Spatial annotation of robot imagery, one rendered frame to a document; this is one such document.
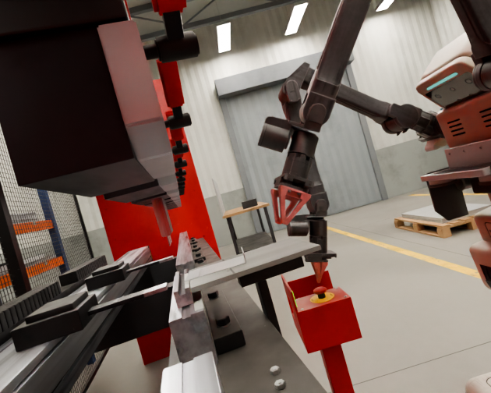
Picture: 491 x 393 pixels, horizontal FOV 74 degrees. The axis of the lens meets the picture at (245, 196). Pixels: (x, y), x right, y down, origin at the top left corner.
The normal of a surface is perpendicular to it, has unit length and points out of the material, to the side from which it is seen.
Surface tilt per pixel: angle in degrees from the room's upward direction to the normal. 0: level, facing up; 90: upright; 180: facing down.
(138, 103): 90
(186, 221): 90
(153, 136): 135
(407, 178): 90
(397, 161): 90
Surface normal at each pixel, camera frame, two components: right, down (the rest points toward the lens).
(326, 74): -0.04, 0.04
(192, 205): 0.19, -0.04
